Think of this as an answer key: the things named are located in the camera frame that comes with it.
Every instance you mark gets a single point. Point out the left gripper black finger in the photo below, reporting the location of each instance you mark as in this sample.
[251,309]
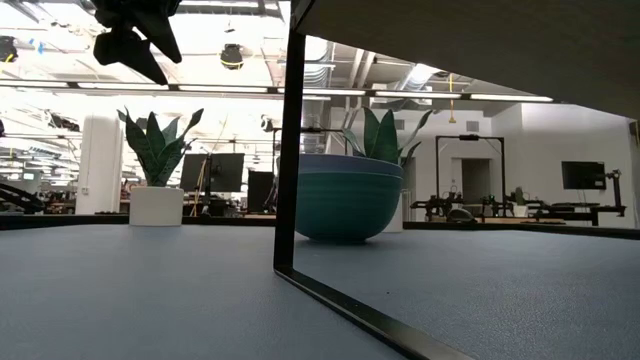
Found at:
[162,35]
[125,50]

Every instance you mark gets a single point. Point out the large light blue bowl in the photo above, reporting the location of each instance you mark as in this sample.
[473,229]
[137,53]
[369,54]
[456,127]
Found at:
[350,165]

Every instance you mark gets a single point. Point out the large teal bowl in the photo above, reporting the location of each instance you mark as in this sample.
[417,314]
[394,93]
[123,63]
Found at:
[350,210]

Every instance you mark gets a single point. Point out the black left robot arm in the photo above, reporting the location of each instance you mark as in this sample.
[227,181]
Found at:
[20,197]

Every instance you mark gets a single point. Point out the black ceiling dome device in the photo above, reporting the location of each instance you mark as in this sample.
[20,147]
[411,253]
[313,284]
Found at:
[7,49]
[232,56]

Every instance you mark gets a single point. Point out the long ceiling light bar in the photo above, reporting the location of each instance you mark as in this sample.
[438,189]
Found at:
[225,88]

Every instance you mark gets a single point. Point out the white building column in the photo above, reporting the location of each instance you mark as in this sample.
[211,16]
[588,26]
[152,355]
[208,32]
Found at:
[100,165]

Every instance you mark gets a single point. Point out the black computer monitor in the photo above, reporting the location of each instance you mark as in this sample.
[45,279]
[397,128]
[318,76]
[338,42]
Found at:
[227,172]
[192,172]

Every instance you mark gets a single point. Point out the snake plant in white pot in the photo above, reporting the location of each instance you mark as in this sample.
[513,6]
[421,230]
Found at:
[156,205]
[380,140]

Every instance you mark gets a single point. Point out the dark monitor back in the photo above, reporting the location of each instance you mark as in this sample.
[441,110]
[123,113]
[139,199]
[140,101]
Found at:
[260,190]

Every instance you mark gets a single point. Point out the yellow hanging pendant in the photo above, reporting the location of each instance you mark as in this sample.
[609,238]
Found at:
[451,117]

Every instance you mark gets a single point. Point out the grey dome-shaped object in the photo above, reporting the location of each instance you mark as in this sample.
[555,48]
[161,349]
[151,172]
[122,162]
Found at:
[460,216]

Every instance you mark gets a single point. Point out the small cactus in white pot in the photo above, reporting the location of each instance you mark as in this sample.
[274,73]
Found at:
[520,207]

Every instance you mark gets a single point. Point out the black background workbench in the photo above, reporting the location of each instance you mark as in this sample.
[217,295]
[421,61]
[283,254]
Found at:
[575,212]

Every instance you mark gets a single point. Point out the black metal frame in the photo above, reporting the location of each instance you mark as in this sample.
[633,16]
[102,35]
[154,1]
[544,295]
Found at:
[287,150]

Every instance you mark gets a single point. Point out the black gantry frame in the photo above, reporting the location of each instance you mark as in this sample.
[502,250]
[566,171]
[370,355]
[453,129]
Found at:
[470,137]

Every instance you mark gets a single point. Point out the black wall television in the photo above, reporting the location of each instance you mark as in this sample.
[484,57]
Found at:
[583,175]

